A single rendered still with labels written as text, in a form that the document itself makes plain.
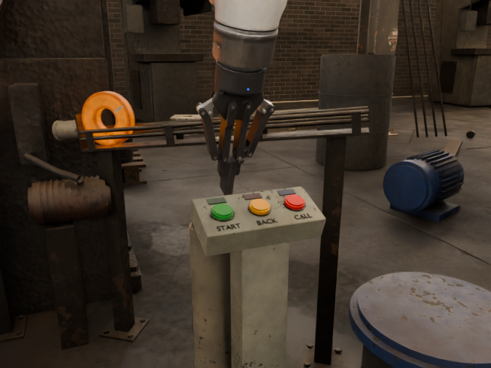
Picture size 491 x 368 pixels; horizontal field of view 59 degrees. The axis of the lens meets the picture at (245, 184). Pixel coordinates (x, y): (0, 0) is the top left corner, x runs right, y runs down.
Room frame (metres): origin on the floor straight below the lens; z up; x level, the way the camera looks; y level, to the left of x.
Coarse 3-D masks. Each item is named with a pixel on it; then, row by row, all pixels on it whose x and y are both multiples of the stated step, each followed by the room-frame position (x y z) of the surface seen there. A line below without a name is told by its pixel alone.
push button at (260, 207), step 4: (252, 200) 0.79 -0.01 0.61; (256, 200) 0.79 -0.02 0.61; (260, 200) 0.79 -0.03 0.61; (264, 200) 0.79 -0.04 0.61; (252, 204) 0.78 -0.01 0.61; (256, 204) 0.78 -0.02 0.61; (260, 204) 0.78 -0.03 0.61; (264, 204) 0.78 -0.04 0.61; (268, 204) 0.78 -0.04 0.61; (252, 208) 0.77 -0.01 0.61; (256, 208) 0.77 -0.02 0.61; (260, 208) 0.77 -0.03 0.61; (264, 208) 0.77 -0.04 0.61; (268, 208) 0.78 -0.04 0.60; (256, 212) 0.76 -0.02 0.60; (260, 212) 0.76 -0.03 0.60; (264, 212) 0.76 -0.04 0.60
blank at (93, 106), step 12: (96, 96) 1.24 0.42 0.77; (108, 96) 1.23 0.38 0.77; (120, 96) 1.24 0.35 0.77; (84, 108) 1.25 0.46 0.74; (96, 108) 1.24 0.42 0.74; (108, 108) 1.23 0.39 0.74; (120, 108) 1.22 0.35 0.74; (84, 120) 1.25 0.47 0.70; (96, 120) 1.25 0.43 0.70; (120, 120) 1.22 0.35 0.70; (132, 120) 1.23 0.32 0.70; (108, 132) 1.23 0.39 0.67; (120, 132) 1.22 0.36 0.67; (108, 144) 1.23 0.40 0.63
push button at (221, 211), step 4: (216, 204) 0.76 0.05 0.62; (220, 204) 0.76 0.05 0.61; (224, 204) 0.77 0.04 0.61; (212, 208) 0.76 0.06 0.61; (216, 208) 0.75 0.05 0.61; (220, 208) 0.75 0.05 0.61; (224, 208) 0.76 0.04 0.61; (228, 208) 0.76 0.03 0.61; (212, 212) 0.75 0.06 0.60; (216, 212) 0.74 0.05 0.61; (220, 212) 0.74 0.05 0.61; (224, 212) 0.74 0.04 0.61; (228, 212) 0.74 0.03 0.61; (232, 212) 0.75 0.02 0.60; (216, 216) 0.74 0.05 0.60; (220, 216) 0.74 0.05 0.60; (224, 216) 0.74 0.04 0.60; (228, 216) 0.74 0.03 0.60
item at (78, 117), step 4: (76, 116) 1.23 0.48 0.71; (80, 116) 1.25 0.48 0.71; (76, 120) 1.23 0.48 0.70; (80, 120) 1.25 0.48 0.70; (76, 124) 1.23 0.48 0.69; (80, 124) 1.25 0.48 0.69; (80, 128) 1.24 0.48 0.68; (80, 136) 1.23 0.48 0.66; (84, 136) 1.25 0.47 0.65; (80, 140) 1.23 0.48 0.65; (80, 144) 1.23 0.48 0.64; (84, 144) 1.24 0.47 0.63; (84, 148) 1.24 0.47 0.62
